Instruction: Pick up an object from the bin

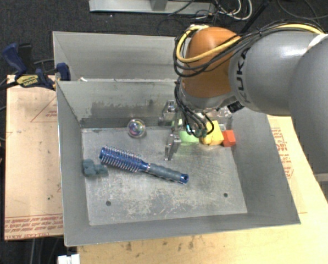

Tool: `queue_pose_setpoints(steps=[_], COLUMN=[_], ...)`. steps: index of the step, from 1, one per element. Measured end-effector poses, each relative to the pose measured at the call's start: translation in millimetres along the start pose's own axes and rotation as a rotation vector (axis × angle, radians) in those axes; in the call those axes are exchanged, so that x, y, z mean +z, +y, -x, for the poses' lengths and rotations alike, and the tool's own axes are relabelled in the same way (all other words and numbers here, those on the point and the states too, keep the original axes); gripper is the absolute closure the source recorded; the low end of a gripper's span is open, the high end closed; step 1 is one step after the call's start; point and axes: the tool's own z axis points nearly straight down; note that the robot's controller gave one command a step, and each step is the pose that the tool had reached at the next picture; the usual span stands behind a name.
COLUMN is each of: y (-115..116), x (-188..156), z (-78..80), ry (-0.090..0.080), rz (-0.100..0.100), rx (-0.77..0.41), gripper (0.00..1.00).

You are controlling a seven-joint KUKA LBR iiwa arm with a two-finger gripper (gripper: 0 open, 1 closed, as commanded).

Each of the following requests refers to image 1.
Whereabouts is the pale green cup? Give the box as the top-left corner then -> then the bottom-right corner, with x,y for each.
178,129 -> 201,147

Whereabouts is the brown cardboard board red print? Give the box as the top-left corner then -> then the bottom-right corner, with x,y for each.
4,74 -> 309,241

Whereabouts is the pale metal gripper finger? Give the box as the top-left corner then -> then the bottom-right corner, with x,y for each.
158,100 -> 179,127
164,133 -> 182,161

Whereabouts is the yellow block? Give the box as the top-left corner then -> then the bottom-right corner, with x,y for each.
199,119 -> 225,146

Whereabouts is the orange-red block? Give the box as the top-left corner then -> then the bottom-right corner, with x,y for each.
222,130 -> 237,148

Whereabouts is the dark grey-blue foam piece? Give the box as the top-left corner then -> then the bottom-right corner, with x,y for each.
82,158 -> 109,178

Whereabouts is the clear iridescent ball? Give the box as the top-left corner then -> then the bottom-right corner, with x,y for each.
126,118 -> 147,139

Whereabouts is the blue hairbrush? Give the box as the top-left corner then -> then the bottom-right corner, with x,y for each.
98,146 -> 190,185

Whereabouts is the black cylinder on white bracket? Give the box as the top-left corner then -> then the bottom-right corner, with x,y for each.
226,100 -> 246,114

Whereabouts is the grey metal bin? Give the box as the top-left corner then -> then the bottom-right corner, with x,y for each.
52,31 -> 301,247

